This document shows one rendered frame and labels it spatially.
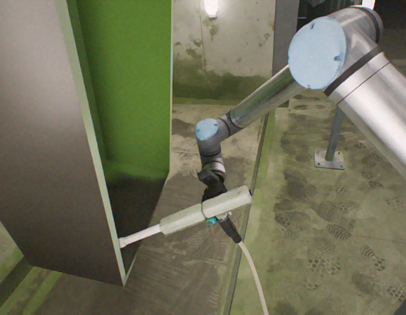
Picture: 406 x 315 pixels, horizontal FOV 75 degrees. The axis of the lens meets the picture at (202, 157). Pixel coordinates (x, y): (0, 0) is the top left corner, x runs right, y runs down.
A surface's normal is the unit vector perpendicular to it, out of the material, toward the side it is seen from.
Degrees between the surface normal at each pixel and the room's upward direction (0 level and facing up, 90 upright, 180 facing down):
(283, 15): 90
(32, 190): 90
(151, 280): 0
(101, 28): 90
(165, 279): 0
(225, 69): 90
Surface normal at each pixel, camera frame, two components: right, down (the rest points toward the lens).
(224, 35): -0.28, 0.62
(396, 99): -0.28, -0.01
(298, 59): -0.83, 0.36
